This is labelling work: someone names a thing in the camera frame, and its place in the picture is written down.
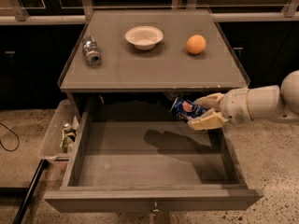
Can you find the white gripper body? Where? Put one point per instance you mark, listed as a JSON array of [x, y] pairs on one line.
[[234, 104]]

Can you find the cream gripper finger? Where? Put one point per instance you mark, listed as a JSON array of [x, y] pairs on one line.
[[210, 120], [211, 101]]

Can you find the blue pepsi can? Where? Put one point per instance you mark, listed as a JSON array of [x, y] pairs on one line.
[[184, 109]]

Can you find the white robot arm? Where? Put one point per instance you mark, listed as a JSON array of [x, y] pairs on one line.
[[276, 103]]

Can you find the grey cabinet counter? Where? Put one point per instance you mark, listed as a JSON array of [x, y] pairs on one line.
[[167, 67]]

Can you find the open grey top drawer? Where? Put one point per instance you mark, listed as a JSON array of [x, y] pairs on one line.
[[128, 165]]

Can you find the silver can on counter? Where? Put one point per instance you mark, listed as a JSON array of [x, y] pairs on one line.
[[90, 51]]

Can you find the green can in bin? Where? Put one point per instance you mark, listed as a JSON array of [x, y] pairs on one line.
[[68, 138]]

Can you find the orange fruit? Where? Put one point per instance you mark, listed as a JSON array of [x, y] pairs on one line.
[[196, 44]]

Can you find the white paper bowl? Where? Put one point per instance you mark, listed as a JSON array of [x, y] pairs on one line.
[[144, 37]]

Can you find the clear plastic bin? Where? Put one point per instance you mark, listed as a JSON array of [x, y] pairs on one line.
[[51, 149]]

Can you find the black bar on floor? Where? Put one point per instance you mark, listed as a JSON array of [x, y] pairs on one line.
[[43, 164]]

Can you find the metal drawer handle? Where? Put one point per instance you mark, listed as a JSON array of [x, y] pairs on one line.
[[155, 209]]

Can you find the grey railing frame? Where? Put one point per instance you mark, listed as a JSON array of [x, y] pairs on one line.
[[79, 11]]

